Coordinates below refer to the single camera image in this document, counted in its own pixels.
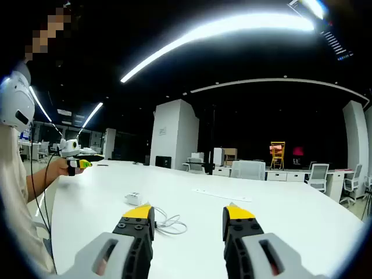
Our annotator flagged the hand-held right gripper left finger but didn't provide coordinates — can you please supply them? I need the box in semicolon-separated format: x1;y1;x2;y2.
56;203;156;279

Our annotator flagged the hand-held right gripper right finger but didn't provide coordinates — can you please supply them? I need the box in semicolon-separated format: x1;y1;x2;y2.
222;202;324;279

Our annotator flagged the white charger adapter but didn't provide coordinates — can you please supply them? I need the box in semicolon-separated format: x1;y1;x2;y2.
124;191;144;206

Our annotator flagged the white Type-C cable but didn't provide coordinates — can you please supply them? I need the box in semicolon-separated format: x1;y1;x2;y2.
145;200;188;235

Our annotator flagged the white desk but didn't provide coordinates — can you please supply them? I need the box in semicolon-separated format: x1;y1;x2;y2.
34;158;366;279

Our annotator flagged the person's left hand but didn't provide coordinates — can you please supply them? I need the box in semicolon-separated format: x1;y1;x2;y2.
57;159;84;177

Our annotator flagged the white office chair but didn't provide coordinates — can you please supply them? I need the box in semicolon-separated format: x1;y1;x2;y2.
307;163;330;193
185;156;205;174
339;164;364;208
37;141;51;163

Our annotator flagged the ceiling light strip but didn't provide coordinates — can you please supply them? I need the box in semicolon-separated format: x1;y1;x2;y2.
120;11;316;84
301;0;325;19
82;101;104;129
28;85;53;123

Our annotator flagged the white flat strip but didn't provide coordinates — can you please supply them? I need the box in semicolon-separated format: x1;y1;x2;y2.
191;188;252;203

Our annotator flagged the white mesh chair back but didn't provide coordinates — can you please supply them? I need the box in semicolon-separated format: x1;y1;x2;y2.
231;160;267;181

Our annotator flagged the black pole stand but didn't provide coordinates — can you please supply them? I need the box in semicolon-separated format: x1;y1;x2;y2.
202;104;216;176

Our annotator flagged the black monitor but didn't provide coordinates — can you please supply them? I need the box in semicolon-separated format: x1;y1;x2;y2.
155;155;172;169

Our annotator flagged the white drawer cabinet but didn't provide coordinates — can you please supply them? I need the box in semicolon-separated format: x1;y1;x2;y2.
266;170;309;183

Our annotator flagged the white worn device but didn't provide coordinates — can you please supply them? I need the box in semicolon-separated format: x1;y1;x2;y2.
0;62;36;133

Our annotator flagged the brown cardboard box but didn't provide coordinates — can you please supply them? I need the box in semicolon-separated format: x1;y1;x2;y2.
223;148;238;166

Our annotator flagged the person in beige shirt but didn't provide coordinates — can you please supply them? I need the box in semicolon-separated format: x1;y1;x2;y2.
0;123;56;276

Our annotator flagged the white appliance cabinet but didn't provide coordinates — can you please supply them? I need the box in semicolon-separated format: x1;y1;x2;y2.
213;147;226;167

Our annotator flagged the yellow cart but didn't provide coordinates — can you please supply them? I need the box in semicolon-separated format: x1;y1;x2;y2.
269;141;286;171

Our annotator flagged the ceiling vent grille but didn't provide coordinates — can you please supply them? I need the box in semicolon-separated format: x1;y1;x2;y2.
319;28;355;62

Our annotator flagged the black device cable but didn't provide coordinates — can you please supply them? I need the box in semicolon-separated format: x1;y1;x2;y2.
28;121;59;274

